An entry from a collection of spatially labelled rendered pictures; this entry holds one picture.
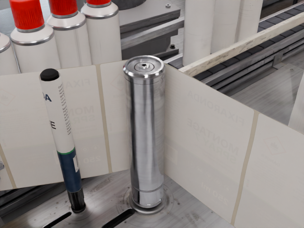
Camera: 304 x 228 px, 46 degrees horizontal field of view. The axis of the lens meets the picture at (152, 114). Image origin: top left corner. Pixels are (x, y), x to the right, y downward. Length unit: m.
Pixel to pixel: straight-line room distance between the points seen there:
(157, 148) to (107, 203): 0.12
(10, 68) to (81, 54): 0.09
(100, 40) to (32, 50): 0.10
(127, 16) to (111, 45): 0.26
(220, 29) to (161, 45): 0.17
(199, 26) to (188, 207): 0.32
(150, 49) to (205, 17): 0.21
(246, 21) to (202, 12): 0.14
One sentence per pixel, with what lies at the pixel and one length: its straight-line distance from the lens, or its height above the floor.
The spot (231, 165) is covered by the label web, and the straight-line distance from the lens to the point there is 0.33.
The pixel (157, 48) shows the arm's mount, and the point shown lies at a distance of 0.80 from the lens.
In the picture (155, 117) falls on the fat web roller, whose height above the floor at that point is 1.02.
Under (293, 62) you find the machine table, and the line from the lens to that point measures 0.85.
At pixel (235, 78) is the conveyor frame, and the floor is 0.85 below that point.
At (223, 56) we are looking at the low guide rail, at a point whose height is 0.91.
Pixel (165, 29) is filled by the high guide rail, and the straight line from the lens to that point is 0.65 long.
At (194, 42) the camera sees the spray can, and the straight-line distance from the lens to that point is 0.64.
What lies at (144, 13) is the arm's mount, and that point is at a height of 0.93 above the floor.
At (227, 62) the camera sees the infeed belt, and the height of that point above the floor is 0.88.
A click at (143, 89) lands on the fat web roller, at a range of 0.31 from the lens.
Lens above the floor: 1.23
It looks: 38 degrees down
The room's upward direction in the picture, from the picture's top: 1 degrees counter-clockwise
